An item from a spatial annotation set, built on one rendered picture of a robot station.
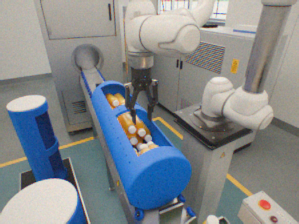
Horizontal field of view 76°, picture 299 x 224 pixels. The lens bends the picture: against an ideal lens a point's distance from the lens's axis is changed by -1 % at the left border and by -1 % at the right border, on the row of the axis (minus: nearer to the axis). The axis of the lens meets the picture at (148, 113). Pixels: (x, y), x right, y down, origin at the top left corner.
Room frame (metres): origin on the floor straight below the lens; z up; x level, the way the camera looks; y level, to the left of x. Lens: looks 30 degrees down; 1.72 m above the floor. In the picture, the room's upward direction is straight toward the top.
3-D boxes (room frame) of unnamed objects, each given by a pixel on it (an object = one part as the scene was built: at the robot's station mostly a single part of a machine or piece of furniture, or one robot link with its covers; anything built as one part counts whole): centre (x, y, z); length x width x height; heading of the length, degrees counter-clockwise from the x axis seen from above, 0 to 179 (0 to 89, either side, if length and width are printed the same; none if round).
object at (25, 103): (1.39, 0.97, 1.03); 0.28 x 0.28 x 0.01
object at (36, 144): (1.39, 0.97, 0.59); 0.28 x 0.28 x 0.88
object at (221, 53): (2.92, -0.67, 0.72); 2.15 x 0.54 x 1.45; 30
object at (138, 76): (0.70, 0.03, 1.47); 0.08 x 0.07 x 0.09; 113
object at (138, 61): (0.70, 0.03, 1.55); 0.09 x 0.09 x 0.06
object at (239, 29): (2.21, -1.04, 1.48); 0.24 x 0.12 x 0.08; 38
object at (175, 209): (0.46, -0.08, 0.99); 0.10 x 0.02 x 0.12; 113
